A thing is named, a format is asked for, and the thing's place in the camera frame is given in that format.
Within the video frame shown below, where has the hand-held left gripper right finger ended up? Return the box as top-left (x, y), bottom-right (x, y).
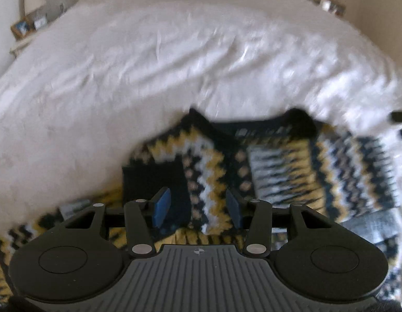
top-left (225, 188), bottom-right (319, 257)

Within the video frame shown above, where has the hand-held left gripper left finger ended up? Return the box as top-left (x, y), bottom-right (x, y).
top-left (63, 187), bottom-right (172, 257)

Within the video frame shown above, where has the navy yellow patterned knit sweater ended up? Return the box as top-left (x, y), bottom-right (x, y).
top-left (0, 107), bottom-right (402, 307)

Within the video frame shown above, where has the white bed cover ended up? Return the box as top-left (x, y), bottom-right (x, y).
top-left (0, 0), bottom-right (402, 254)

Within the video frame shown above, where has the white nightstand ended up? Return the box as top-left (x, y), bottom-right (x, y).
top-left (9, 23), bottom-right (60, 57)

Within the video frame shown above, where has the cream shade table lamp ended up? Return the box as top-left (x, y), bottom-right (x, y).
top-left (23, 0), bottom-right (47, 18)

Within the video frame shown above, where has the silver picture frame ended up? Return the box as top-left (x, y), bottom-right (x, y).
top-left (33, 14), bottom-right (49, 30)

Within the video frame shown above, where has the wooden picture frame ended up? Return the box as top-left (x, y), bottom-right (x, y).
top-left (10, 16), bottom-right (35, 40)

